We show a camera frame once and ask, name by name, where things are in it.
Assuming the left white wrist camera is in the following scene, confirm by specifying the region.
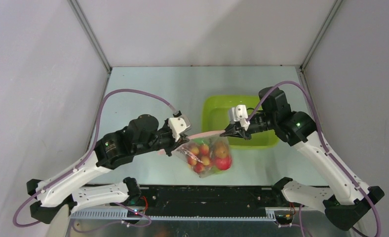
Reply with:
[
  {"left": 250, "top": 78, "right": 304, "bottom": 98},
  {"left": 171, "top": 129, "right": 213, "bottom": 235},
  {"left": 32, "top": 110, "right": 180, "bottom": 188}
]
[{"left": 166, "top": 111, "right": 191, "bottom": 142}]

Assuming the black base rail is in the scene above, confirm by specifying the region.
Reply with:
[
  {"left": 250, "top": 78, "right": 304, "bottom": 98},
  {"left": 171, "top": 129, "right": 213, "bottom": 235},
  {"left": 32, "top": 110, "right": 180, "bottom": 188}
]
[{"left": 122, "top": 185, "right": 299, "bottom": 218}]

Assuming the green plastic bin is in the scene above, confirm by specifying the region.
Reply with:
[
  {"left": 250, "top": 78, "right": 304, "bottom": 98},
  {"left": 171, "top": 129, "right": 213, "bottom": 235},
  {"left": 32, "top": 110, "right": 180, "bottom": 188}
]
[{"left": 201, "top": 95, "right": 279, "bottom": 150}]

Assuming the right aluminium corner post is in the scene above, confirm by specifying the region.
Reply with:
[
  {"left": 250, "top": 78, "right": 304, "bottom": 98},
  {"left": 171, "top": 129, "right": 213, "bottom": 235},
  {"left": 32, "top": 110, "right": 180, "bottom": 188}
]
[{"left": 300, "top": 0, "right": 344, "bottom": 72}]

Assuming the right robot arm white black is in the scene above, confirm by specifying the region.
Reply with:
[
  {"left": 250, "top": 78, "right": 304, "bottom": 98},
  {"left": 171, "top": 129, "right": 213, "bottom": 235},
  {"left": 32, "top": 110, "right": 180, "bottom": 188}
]
[{"left": 223, "top": 87, "right": 385, "bottom": 231}]

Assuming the red apple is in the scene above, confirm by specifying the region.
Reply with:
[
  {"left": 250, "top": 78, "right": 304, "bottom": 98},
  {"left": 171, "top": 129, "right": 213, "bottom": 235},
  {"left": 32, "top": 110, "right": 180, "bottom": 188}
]
[{"left": 214, "top": 156, "right": 232, "bottom": 171}]

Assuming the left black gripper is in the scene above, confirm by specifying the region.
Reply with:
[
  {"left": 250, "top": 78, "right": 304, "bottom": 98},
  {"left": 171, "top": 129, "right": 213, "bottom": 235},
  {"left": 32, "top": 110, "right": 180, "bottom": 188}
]
[{"left": 133, "top": 118, "right": 189, "bottom": 156}]

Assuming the brown kiwi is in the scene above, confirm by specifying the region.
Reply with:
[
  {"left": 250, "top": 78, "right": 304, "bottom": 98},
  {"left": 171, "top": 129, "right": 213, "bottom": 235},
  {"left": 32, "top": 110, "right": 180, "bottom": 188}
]
[{"left": 213, "top": 142, "right": 229, "bottom": 158}]

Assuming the left aluminium corner post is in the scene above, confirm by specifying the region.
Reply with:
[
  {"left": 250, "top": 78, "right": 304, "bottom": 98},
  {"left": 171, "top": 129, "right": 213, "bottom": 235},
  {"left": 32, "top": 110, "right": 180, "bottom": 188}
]
[{"left": 68, "top": 0, "right": 112, "bottom": 74}]

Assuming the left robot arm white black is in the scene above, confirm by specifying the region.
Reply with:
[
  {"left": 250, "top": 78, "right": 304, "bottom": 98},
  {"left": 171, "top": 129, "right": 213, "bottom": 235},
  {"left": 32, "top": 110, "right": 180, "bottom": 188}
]
[{"left": 27, "top": 114, "right": 191, "bottom": 224}]

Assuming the aluminium corner post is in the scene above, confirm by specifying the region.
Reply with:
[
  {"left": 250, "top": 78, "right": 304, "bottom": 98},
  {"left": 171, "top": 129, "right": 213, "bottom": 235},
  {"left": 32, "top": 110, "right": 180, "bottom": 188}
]
[
  {"left": 300, "top": 0, "right": 344, "bottom": 72},
  {"left": 68, "top": 0, "right": 112, "bottom": 74}
]

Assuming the green cucumber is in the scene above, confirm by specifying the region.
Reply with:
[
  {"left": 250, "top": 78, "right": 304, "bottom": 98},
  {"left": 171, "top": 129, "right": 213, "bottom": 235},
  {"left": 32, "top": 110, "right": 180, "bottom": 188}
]
[{"left": 192, "top": 138, "right": 209, "bottom": 146}]

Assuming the clear zip top bag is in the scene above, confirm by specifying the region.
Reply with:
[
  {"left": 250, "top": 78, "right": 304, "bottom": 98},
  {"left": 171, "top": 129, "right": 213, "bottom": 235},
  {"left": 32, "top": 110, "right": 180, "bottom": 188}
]
[{"left": 171, "top": 130, "right": 233, "bottom": 178}]

